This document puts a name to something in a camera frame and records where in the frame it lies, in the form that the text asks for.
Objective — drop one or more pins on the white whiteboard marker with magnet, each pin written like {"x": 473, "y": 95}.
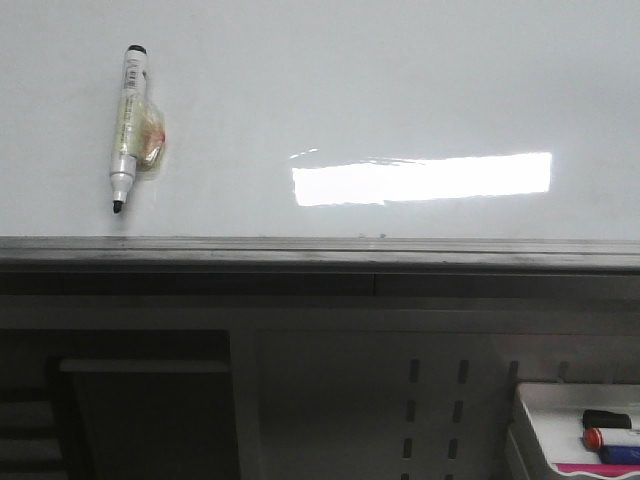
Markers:
{"x": 140, "y": 134}

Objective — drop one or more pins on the white whiteboard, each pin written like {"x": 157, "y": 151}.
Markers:
{"x": 391, "y": 119}

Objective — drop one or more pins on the white perforated metal panel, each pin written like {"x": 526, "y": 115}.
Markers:
{"x": 332, "y": 404}

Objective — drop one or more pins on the white plastic storage bin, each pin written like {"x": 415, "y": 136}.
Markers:
{"x": 547, "y": 427}

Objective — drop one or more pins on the black marker cap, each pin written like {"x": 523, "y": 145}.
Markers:
{"x": 592, "y": 418}

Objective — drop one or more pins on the red capped marker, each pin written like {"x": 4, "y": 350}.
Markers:
{"x": 596, "y": 438}

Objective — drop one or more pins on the blue capped marker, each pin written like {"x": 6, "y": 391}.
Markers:
{"x": 620, "y": 455}

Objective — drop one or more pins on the pink eraser block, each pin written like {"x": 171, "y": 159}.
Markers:
{"x": 607, "y": 470}

